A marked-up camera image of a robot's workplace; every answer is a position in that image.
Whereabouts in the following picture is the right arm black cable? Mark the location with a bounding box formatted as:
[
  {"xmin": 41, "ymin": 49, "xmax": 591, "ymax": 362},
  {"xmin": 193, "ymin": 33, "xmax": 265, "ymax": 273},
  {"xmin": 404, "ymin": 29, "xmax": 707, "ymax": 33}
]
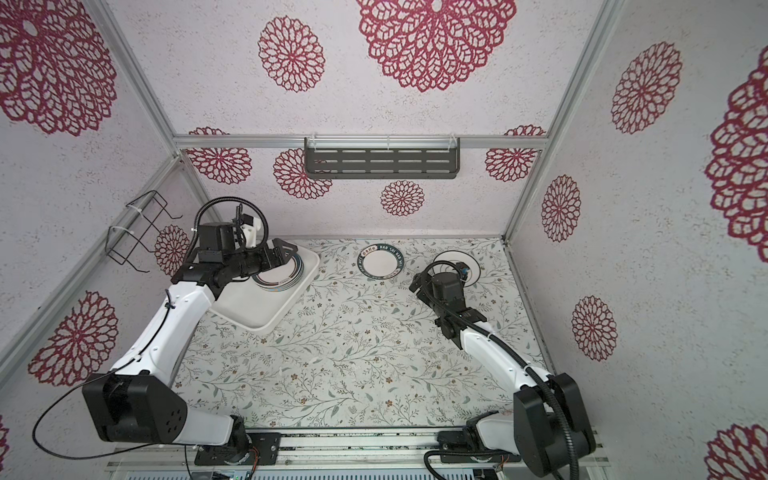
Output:
[{"xmin": 416, "ymin": 259, "xmax": 582, "ymax": 480}]

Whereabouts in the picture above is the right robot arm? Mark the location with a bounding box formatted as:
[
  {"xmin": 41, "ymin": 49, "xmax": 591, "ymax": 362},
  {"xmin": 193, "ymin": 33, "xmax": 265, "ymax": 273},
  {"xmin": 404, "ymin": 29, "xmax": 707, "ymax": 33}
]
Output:
[{"xmin": 410, "ymin": 264, "xmax": 597, "ymax": 479}]

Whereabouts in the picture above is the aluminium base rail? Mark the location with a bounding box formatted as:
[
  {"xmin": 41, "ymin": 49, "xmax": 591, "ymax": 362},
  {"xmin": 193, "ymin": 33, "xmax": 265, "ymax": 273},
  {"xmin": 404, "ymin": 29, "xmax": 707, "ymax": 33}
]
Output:
[{"xmin": 104, "ymin": 427, "xmax": 610, "ymax": 478}]

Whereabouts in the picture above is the green rim plate back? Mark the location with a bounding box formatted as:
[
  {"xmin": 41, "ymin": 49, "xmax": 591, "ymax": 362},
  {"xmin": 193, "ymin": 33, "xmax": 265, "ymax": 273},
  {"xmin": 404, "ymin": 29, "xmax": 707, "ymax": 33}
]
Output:
[{"xmin": 357, "ymin": 243, "xmax": 405, "ymax": 280}]

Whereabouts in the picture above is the grey slotted wall shelf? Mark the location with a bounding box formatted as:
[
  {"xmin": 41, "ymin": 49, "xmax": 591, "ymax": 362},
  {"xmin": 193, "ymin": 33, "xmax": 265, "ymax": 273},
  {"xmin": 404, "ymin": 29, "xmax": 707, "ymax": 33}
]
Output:
[{"xmin": 303, "ymin": 137, "xmax": 461, "ymax": 180}]

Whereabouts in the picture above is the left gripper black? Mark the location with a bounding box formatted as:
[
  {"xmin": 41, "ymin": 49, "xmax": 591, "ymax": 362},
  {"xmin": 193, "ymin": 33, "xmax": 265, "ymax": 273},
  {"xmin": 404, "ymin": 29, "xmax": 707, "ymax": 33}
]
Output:
[{"xmin": 224, "ymin": 236, "xmax": 297, "ymax": 278}]

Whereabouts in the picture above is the white plastic bin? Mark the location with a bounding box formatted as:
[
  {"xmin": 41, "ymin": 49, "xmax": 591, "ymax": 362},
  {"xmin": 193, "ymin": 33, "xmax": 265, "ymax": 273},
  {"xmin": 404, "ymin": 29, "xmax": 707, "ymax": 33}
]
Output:
[{"xmin": 208, "ymin": 246, "xmax": 320, "ymax": 335}]

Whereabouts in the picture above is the white plate brown line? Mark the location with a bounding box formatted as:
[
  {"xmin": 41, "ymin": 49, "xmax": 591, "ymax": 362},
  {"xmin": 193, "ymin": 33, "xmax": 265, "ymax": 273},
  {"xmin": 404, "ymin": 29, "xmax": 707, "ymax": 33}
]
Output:
[{"xmin": 434, "ymin": 250, "xmax": 482, "ymax": 287}]

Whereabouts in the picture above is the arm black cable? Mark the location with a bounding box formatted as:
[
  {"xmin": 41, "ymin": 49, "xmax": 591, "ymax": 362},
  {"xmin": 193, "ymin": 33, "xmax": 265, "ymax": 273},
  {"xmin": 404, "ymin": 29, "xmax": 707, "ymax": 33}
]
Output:
[
  {"xmin": 31, "ymin": 196, "xmax": 271, "ymax": 480},
  {"xmin": 416, "ymin": 259, "xmax": 582, "ymax": 480}
]

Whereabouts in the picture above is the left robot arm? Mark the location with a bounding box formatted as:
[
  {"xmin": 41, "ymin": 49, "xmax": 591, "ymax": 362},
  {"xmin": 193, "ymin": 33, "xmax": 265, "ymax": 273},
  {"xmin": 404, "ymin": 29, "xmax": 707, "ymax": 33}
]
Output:
[{"xmin": 82, "ymin": 222, "xmax": 298, "ymax": 449}]

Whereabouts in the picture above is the striped rim plate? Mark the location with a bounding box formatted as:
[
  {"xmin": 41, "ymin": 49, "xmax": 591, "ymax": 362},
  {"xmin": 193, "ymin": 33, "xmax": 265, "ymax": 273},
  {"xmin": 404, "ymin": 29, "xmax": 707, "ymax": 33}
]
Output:
[{"xmin": 251, "ymin": 253, "xmax": 305, "ymax": 292}]

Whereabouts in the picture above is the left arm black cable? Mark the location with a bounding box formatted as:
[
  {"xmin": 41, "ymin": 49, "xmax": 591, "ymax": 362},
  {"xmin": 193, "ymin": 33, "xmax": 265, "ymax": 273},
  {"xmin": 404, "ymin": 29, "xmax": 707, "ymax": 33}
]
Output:
[{"xmin": 31, "ymin": 196, "xmax": 271, "ymax": 480}]

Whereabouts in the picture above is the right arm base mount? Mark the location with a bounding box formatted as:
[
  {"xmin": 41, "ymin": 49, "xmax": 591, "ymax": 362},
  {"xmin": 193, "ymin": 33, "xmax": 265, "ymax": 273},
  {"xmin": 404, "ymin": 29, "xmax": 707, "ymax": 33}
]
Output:
[{"xmin": 436, "ymin": 410, "xmax": 521, "ymax": 463}]

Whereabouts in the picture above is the black wire wall rack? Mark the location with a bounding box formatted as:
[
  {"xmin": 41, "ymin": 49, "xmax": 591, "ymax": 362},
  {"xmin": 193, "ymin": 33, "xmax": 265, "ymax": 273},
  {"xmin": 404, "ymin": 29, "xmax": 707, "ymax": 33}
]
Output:
[{"xmin": 104, "ymin": 189, "xmax": 183, "ymax": 274}]

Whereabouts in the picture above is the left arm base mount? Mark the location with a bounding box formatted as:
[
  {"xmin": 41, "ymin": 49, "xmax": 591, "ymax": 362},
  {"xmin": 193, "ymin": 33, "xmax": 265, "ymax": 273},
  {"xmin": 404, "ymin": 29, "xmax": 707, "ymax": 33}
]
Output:
[{"xmin": 193, "ymin": 415, "xmax": 282, "ymax": 467}]

